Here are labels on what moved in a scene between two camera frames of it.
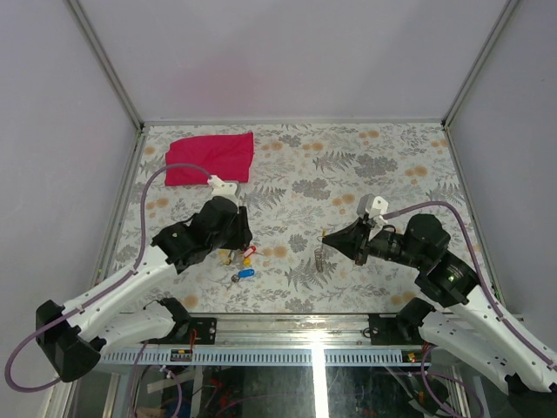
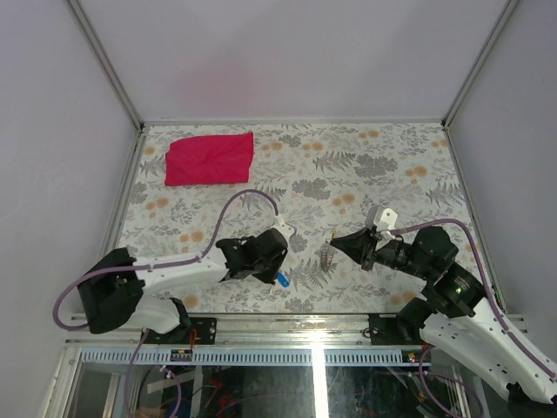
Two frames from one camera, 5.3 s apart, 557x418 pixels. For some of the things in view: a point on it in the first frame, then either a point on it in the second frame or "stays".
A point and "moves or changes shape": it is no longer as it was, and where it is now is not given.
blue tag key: (242, 273) moves or changes shape
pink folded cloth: (225, 158) stays
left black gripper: (244, 235) to (272, 277)
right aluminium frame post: (507, 10) stays
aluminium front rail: (298, 332) stays
